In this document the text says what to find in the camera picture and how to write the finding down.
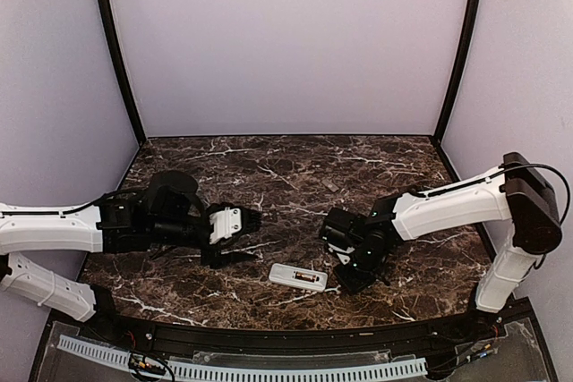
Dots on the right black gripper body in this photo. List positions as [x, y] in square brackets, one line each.
[357, 279]

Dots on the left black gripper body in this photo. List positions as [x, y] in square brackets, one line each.
[211, 258]

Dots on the white remote control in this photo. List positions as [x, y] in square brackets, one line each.
[285, 275]

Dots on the gold AAA battery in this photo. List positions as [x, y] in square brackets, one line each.
[306, 277]

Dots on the grey battery cover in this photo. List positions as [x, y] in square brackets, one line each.
[330, 185]

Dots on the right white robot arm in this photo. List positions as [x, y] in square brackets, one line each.
[514, 191]

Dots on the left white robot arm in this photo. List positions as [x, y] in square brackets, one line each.
[168, 212]

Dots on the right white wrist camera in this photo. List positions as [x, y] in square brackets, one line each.
[335, 231]

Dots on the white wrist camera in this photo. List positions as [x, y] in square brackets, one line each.
[229, 221]
[335, 231]

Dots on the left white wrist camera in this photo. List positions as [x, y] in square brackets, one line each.
[229, 221]

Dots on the black front frame rail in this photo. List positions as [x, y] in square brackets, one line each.
[430, 335]

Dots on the white slotted cable duct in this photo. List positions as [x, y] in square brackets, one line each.
[145, 368]

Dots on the left black frame post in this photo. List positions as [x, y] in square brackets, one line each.
[121, 76]

